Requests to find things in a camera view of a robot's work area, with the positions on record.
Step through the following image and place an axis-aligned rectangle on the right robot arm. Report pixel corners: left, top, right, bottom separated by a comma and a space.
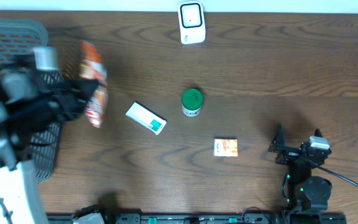
268, 124, 332, 223

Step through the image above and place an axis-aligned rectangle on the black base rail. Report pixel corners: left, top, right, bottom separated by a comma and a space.
47, 212, 347, 224

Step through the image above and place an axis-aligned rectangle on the grey plastic basket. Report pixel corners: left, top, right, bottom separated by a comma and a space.
0, 18, 63, 184

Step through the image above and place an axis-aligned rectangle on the green lid jar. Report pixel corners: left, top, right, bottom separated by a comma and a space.
181, 88, 203, 117

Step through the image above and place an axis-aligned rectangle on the orange chocolate bar wrapper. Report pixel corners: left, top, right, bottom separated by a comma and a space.
80, 40, 108, 128

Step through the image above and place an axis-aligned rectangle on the white barcode scanner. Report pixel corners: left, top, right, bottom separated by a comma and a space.
178, 1, 206, 45

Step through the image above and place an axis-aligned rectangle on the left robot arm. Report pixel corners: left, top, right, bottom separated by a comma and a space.
0, 55, 99, 223

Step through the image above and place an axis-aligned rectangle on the small orange packet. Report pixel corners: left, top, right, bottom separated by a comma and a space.
213, 139, 238, 157

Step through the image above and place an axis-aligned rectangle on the white green box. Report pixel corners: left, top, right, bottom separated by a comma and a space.
126, 102, 167, 136

